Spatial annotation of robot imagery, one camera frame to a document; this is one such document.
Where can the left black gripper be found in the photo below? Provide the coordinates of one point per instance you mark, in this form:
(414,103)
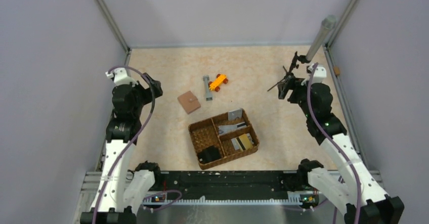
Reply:
(147,91)

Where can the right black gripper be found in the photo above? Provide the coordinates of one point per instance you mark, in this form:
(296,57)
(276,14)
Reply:
(296,86)

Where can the brown leather card holder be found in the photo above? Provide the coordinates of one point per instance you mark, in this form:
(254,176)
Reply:
(189,102)

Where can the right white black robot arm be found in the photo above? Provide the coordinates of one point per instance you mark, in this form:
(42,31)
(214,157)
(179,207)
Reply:
(357,196)

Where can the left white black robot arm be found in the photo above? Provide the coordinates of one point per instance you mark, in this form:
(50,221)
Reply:
(133,106)

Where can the grey striped card beside gold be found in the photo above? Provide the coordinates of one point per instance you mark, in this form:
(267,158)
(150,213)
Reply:
(235,144)

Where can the grey card in basket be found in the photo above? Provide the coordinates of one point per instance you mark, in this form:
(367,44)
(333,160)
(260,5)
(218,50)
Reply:
(224,129)

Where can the black mini tripod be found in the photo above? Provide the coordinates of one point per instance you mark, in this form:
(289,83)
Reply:
(293,65)

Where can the grey toy brick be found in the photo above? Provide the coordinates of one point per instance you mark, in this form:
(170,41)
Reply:
(208,94)

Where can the grey metal pole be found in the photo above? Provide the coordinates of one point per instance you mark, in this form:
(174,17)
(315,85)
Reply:
(327,25)

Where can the yellow toy brick car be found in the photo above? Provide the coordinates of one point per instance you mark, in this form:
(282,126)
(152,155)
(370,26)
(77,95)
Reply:
(219,80)

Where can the brown woven divided basket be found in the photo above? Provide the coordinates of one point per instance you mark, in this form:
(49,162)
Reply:
(204,134)

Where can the black box in basket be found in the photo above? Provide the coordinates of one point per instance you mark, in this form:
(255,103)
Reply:
(208,155)

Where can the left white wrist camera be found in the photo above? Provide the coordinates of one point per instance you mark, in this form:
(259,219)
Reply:
(120,76)

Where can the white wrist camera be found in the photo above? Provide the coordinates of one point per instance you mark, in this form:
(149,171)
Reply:
(317,73)
(120,76)

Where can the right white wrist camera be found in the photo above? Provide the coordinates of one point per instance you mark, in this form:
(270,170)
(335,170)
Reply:
(317,73)

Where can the small brown wall object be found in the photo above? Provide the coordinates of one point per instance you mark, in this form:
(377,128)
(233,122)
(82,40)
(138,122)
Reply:
(336,71)

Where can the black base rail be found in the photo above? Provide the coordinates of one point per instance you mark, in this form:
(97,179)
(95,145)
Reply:
(230,185)

